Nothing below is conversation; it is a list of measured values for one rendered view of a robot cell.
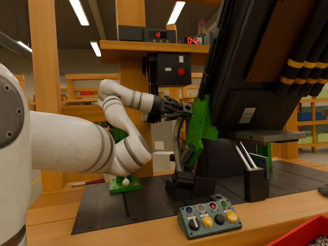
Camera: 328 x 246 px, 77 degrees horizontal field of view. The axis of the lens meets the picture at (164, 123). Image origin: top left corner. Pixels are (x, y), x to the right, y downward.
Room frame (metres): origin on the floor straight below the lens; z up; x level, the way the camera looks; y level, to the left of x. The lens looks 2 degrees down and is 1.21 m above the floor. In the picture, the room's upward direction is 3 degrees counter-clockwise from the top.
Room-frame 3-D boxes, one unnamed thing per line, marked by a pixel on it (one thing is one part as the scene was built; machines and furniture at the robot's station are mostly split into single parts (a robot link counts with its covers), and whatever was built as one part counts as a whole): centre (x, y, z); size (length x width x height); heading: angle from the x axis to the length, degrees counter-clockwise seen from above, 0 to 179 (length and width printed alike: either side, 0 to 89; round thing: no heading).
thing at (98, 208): (0.89, -0.21, 0.89); 1.10 x 0.42 x 0.02; 105
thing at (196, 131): (0.81, -0.16, 1.17); 0.13 x 0.12 x 0.20; 105
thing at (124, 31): (1.02, 0.13, 1.59); 0.15 x 0.07 x 0.07; 105
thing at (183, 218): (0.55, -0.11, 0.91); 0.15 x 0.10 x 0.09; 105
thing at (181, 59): (1.06, -0.05, 1.42); 0.17 x 0.12 x 0.15; 105
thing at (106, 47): (1.14, -0.14, 1.52); 0.90 x 0.25 x 0.04; 105
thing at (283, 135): (0.81, -0.31, 1.11); 0.39 x 0.16 x 0.03; 15
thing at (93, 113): (1.24, -0.11, 1.23); 1.30 x 0.05 x 0.09; 105
